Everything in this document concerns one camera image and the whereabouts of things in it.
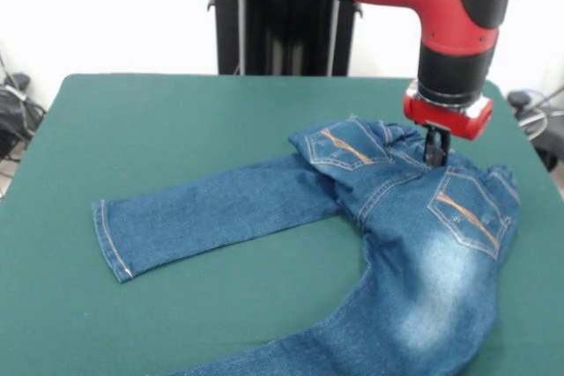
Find blue denim jeans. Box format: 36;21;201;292
91;115;522;376

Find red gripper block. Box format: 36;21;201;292
403;79;494;166

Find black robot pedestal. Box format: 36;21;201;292
204;0;365;77

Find dark green table cloth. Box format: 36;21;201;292
0;72;564;376

